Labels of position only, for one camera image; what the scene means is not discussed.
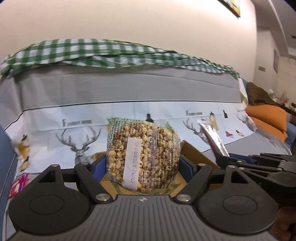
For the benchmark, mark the green checkered cloth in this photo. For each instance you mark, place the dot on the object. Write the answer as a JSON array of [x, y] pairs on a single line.
[[107, 54]]

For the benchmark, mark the round puffed grain cake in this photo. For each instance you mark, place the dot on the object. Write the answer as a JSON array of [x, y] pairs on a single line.
[[131, 143]]

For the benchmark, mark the brown cardboard box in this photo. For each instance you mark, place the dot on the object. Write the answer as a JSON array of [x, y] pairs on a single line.
[[166, 177]]

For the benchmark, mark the framed wall picture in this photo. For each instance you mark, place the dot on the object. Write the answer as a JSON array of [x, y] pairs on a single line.
[[232, 6]]

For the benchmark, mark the silver stick sachet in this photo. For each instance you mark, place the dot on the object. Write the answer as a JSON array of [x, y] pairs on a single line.
[[214, 139]]

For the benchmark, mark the orange cushion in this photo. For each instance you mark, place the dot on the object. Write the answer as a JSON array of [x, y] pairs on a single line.
[[270, 114], [281, 135]]

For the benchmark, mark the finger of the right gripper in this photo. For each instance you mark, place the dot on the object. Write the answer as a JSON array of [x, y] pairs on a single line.
[[224, 161], [272, 159]]

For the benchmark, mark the small framed picture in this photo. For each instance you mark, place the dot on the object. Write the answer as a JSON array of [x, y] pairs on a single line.
[[275, 61]]

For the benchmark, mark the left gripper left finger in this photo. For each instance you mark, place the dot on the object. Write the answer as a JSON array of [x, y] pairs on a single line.
[[88, 181]]

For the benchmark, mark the brown blanket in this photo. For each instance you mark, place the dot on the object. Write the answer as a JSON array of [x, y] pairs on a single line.
[[258, 96]]

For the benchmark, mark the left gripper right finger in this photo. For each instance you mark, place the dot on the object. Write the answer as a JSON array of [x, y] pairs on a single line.
[[197, 177]]

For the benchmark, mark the person left hand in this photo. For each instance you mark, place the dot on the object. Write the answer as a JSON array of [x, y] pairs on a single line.
[[285, 218]]

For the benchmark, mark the red peanut snack bag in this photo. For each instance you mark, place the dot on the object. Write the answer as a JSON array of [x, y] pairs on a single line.
[[19, 184]]

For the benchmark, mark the grey deer print cloth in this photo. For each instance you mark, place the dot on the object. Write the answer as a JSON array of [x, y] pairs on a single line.
[[56, 118]]

